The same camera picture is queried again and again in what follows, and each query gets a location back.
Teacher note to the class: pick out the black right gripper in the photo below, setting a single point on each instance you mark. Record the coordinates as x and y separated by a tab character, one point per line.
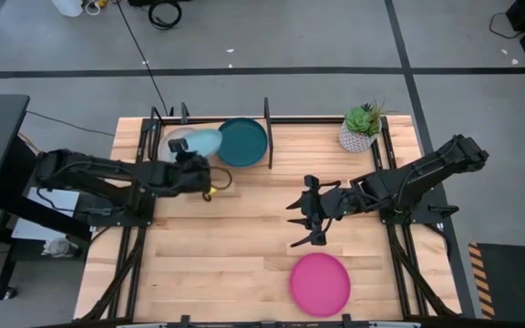
328	205

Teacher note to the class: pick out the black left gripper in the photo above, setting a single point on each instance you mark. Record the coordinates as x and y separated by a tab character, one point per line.
194	175

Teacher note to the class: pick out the light blue plate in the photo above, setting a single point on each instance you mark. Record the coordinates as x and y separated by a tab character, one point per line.
205	141

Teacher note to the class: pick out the dark teal plate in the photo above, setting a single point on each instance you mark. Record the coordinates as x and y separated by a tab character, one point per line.
243	142

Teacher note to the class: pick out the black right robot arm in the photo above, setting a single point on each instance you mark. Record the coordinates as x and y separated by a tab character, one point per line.
417	182

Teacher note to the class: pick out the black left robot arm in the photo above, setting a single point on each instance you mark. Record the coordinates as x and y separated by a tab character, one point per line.
98	175

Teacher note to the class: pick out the pink plate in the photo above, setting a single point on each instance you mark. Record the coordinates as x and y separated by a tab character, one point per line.
319	284

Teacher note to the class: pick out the succulent in white pot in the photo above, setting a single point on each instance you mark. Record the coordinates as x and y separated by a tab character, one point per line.
358	132

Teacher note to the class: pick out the white sheet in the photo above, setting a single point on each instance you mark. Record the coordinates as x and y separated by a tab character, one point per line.
59	198

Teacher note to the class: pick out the crumpled grey bag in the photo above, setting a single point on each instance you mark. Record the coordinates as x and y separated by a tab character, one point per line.
58	247

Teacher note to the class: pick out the white container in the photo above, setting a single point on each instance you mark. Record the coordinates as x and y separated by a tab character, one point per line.
67	7

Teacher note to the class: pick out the black yellow striped mat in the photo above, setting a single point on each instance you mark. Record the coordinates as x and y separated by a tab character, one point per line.
513	278

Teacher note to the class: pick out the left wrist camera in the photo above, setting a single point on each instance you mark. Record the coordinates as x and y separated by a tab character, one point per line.
178	145

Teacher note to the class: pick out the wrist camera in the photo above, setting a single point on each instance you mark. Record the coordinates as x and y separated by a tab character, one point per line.
178	145
311	181

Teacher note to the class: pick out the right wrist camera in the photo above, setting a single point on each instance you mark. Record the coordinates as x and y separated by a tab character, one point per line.
311	181

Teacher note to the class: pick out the black aluminium rig frame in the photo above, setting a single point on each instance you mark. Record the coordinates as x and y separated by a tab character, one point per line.
290	120

